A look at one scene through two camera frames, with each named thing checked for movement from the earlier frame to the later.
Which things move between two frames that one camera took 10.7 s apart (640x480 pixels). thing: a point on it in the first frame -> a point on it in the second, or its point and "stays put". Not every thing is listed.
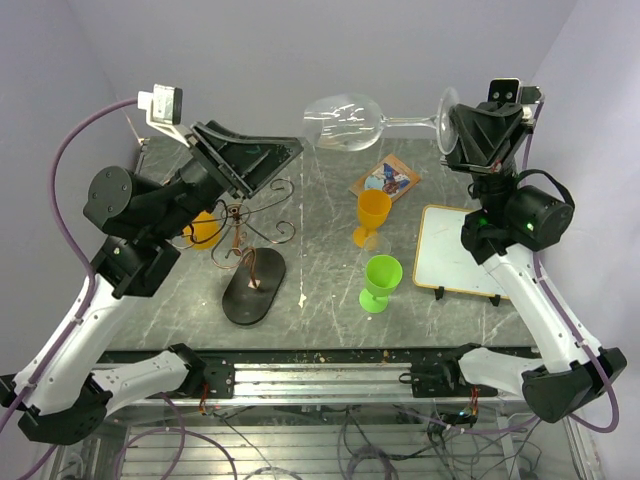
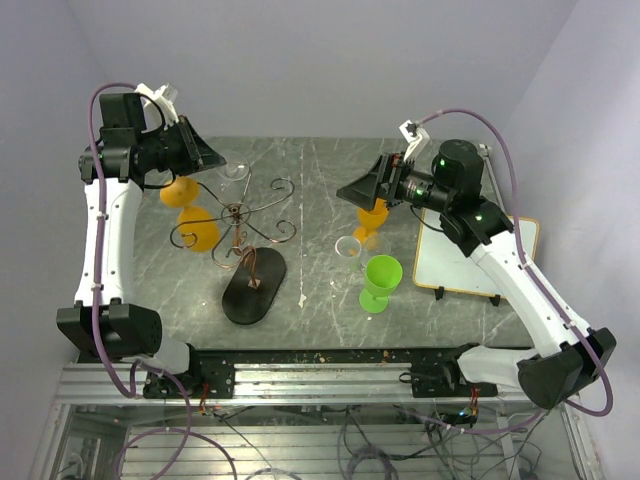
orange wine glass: x=203 y=232 stays put
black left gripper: x=255 y=158 -> x=200 y=156
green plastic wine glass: x=383 y=273 stays put
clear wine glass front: x=376 y=244 stays put
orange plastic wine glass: x=373 y=206 stays put
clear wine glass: x=354 y=121 -> x=347 y=251
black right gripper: x=503 y=127 -> x=386 y=173
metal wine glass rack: x=262 y=271 stays put
